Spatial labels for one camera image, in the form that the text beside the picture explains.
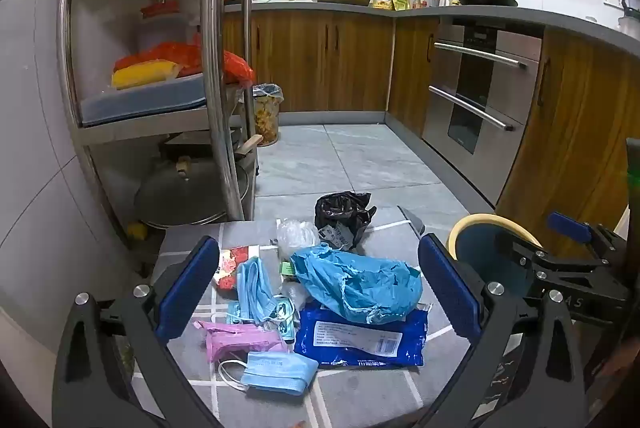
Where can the clear container red lid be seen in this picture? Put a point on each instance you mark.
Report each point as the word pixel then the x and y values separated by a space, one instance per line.
pixel 160 25

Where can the white printed packet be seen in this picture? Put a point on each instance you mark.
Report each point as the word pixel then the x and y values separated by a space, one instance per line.
pixel 337 236

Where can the red floral packet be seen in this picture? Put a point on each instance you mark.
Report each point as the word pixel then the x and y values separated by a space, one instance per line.
pixel 232 265

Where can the green yellow packet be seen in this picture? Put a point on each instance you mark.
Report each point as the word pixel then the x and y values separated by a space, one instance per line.
pixel 401 1

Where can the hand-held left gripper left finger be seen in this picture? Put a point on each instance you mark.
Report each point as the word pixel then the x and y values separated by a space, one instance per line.
pixel 187 288

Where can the metal wok lid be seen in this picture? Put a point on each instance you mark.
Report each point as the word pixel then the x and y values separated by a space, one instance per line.
pixel 200 193

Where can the grey kitchen countertop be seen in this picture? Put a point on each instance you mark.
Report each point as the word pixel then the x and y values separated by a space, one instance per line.
pixel 500 13

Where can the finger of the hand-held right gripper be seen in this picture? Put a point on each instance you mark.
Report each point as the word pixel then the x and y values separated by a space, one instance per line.
pixel 560 270
pixel 570 228

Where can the green label wrapper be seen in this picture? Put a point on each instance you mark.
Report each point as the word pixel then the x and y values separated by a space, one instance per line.
pixel 286 270

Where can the waste basket with plastic liner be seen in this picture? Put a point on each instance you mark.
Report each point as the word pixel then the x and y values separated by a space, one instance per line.
pixel 265 118

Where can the grey checked mat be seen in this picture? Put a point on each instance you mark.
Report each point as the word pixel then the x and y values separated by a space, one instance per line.
pixel 350 388

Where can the teal printed wrapper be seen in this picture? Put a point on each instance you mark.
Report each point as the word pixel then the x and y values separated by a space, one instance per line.
pixel 286 318
pixel 237 312

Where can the stainless built-in oven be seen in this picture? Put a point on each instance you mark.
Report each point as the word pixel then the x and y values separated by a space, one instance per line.
pixel 475 108

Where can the black plastic bag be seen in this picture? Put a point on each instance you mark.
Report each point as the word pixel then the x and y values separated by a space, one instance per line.
pixel 340 208

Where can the person's right hand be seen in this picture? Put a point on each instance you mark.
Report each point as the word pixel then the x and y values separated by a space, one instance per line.
pixel 620 358

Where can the blue white packet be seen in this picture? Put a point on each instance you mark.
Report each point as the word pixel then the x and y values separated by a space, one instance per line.
pixel 350 343

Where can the clear plastic bag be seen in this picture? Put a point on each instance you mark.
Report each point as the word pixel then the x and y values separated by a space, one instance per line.
pixel 295 235

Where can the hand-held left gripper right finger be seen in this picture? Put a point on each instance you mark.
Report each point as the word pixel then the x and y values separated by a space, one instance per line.
pixel 450 293

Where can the grey blue tray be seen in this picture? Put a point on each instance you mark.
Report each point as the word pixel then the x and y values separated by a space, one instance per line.
pixel 150 103

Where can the blue plastic bag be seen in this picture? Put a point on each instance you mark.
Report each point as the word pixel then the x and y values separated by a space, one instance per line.
pixel 360 283

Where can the wooden kitchen cabinets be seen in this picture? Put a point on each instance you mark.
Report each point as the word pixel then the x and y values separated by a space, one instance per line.
pixel 325 58

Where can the blue bin yellow rim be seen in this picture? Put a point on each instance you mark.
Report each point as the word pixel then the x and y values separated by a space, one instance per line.
pixel 480 248

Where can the blue face mask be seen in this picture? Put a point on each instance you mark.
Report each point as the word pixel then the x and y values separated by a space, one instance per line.
pixel 252 288
pixel 275 370

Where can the pink packet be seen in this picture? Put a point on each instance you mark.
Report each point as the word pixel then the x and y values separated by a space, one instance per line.
pixel 235 338

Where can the red plastic bag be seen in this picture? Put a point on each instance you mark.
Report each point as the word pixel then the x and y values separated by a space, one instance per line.
pixel 235 65

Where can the metal shelf rack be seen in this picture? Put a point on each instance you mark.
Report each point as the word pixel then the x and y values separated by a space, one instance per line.
pixel 215 58

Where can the yellow sponge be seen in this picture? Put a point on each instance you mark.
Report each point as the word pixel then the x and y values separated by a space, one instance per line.
pixel 138 232

